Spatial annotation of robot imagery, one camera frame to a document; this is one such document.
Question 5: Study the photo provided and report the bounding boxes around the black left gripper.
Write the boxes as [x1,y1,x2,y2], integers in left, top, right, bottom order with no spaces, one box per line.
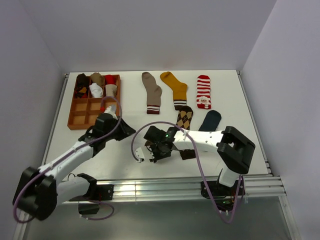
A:
[104,116,136,142]

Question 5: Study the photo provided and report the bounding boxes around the wooden compartment tray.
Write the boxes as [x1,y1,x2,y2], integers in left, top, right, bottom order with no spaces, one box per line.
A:
[67,74,121,130]

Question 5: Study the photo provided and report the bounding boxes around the brown argyle sock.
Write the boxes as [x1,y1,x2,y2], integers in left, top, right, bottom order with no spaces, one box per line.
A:
[176,105,196,160]

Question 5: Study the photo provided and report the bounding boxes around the cream brown striped sock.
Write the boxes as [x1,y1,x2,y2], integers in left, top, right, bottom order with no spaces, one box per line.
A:
[144,140,154,152]

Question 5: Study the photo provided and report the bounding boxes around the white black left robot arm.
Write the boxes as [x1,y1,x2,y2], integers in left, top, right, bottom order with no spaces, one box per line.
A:
[12,113,136,223]

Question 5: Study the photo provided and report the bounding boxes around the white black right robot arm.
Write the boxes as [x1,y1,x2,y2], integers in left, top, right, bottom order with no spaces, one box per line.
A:
[134,126,256,195]

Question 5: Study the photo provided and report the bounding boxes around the rolled white socks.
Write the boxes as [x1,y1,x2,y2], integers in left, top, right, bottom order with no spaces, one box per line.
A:
[89,82,103,98]

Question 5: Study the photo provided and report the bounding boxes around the rolled cream socks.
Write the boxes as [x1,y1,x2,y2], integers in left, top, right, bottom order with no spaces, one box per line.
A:
[105,84,118,97]

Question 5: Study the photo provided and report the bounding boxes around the rolled dark argyle socks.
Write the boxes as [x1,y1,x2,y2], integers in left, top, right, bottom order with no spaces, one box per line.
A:
[73,73,90,99]

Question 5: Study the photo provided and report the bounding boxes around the rolled red socks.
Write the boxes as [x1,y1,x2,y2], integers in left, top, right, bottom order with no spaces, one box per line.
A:
[104,74,117,85]

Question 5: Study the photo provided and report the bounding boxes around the rolled taupe socks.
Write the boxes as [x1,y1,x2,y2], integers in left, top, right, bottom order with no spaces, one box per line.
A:
[90,72,105,87]

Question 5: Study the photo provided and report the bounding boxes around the taupe sock with striped cuff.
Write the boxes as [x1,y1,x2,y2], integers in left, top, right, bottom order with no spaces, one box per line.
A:
[141,72,162,115]

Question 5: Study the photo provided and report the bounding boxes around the mustard yellow sock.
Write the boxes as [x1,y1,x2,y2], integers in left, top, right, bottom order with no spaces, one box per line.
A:
[160,71,188,111]

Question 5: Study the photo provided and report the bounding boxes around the navy blue sock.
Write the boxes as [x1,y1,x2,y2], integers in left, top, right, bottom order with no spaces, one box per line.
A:
[199,110,222,132]

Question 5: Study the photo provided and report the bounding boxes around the red white striped sock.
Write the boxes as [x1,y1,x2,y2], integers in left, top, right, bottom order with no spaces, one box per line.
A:
[196,75,212,110]

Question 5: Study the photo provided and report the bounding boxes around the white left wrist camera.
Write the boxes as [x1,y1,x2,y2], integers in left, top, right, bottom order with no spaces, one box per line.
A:
[102,104,117,119]

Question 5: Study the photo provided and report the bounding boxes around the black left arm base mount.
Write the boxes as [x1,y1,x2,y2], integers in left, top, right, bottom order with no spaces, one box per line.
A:
[67,184,115,221]

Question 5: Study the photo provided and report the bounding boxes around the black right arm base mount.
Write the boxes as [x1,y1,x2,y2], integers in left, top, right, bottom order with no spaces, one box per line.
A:
[200,180,246,212]

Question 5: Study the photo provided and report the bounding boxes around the aluminium frame rail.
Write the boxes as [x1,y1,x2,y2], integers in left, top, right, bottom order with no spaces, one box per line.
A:
[57,176,287,204]

